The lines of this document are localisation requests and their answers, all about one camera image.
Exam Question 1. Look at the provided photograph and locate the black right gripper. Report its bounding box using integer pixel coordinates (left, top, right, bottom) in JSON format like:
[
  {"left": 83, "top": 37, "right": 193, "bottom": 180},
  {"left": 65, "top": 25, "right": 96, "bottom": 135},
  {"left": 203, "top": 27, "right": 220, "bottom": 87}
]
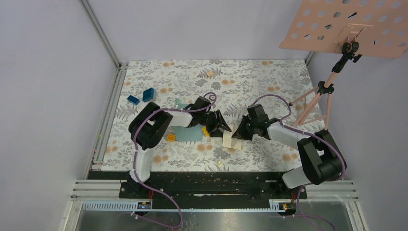
[{"left": 231, "top": 115, "right": 258, "bottom": 141}]

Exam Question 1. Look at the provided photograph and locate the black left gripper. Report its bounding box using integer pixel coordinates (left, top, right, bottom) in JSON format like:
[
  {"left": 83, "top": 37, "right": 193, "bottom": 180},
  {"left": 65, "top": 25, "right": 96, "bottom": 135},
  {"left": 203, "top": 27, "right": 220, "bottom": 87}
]
[{"left": 199, "top": 110, "right": 231, "bottom": 138}]

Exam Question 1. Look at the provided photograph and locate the tan lined letter paper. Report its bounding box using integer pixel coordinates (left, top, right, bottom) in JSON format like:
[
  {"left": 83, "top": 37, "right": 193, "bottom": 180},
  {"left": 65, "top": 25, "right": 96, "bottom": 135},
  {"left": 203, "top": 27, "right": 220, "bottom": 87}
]
[{"left": 222, "top": 124, "right": 242, "bottom": 150}]

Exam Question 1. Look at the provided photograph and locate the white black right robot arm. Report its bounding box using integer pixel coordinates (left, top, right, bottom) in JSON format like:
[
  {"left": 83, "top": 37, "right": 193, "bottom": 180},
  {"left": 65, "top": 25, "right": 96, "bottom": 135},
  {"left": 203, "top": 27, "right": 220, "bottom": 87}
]
[{"left": 232, "top": 104, "right": 346, "bottom": 198}]

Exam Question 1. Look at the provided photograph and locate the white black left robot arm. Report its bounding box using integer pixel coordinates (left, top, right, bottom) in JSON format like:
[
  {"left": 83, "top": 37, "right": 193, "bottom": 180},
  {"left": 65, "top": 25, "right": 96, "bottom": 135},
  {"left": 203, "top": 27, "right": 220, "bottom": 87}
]
[{"left": 128, "top": 93, "right": 232, "bottom": 198}]

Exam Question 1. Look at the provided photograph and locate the teal paper envelope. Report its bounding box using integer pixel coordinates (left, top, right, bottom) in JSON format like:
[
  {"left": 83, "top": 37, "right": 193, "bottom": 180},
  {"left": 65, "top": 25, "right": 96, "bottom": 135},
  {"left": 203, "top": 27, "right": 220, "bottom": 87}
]
[{"left": 173, "top": 103, "right": 204, "bottom": 143}]

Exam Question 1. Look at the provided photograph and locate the yellow rectangular block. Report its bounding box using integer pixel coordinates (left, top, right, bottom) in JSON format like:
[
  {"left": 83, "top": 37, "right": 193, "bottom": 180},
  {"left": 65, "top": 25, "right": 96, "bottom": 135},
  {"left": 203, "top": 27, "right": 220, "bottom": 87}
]
[{"left": 202, "top": 127, "right": 210, "bottom": 137}]

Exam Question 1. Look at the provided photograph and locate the small orange lego brick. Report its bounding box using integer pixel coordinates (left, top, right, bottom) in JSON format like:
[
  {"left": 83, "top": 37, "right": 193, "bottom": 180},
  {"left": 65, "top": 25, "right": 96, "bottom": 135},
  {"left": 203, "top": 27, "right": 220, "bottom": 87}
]
[{"left": 166, "top": 133, "right": 176, "bottom": 142}]

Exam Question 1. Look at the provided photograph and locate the floral patterned table mat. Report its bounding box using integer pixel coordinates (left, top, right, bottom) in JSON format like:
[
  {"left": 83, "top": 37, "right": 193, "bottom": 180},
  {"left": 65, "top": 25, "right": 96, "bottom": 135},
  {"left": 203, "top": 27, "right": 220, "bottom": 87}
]
[{"left": 101, "top": 60, "right": 312, "bottom": 172}]

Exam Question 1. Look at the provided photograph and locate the large blue lego brick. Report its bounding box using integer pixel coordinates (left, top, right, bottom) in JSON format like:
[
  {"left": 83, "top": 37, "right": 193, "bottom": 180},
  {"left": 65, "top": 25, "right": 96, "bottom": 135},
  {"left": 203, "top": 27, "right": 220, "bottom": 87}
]
[{"left": 142, "top": 88, "right": 156, "bottom": 102}]

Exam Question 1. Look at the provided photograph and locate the small blue lego brick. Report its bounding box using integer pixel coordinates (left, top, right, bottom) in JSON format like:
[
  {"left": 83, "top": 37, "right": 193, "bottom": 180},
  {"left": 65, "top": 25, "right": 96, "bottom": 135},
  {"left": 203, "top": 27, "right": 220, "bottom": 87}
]
[{"left": 127, "top": 95, "right": 140, "bottom": 105}]

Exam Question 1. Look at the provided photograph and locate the pink music stand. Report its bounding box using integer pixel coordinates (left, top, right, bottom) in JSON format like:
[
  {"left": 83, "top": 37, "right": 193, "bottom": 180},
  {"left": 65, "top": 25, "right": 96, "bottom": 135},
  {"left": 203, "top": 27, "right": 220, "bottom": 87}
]
[{"left": 280, "top": 0, "right": 408, "bottom": 126}]

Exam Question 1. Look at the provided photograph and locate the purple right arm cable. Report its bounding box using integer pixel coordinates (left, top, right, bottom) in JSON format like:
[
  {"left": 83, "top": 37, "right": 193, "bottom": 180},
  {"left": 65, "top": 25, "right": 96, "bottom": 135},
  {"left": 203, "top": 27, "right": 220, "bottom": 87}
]
[{"left": 251, "top": 94, "right": 347, "bottom": 231}]

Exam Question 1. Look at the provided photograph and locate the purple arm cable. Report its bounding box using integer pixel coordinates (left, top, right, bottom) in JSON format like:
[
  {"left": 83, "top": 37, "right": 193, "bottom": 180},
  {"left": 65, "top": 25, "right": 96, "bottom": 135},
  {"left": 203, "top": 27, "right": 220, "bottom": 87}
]
[
  {"left": 130, "top": 92, "right": 217, "bottom": 230},
  {"left": 251, "top": 94, "right": 347, "bottom": 231}
]

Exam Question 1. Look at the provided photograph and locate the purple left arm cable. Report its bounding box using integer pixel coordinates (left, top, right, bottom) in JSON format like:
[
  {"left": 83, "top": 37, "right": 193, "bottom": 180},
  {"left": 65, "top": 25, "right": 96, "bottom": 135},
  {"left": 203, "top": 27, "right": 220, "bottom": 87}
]
[{"left": 130, "top": 92, "right": 217, "bottom": 230}]

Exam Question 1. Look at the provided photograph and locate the aluminium frame post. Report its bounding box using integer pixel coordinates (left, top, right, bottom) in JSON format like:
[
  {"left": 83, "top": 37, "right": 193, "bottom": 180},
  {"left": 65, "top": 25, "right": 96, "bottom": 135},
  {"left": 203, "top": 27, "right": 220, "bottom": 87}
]
[{"left": 79, "top": 0, "right": 121, "bottom": 69}]

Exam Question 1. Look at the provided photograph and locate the white slotted cable duct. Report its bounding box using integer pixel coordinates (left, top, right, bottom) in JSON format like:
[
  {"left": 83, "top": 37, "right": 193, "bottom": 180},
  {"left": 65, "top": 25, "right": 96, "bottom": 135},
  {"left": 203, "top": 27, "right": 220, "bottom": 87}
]
[{"left": 82, "top": 199, "right": 295, "bottom": 213}]

